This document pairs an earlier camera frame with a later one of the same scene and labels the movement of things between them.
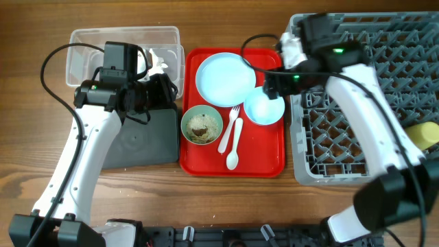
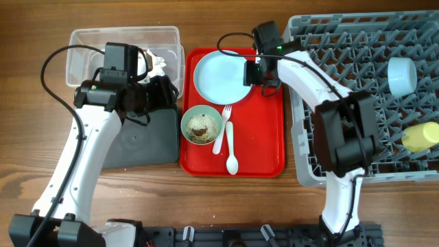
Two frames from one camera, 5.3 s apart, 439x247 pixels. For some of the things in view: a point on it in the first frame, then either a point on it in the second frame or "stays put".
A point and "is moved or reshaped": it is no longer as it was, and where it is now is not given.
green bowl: (202, 125) stays put
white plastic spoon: (232, 158) is moved or reshaped
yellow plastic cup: (424, 134) stays put
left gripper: (164, 92) stays put
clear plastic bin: (86, 46) stays put
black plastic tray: (137, 143) stays put
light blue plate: (224, 79) stays put
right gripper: (273, 85) to (252, 73)
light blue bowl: (262, 110) to (402, 75)
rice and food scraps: (202, 128) stays put
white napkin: (158, 66) stays put
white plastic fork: (233, 114) is moved or reshaped
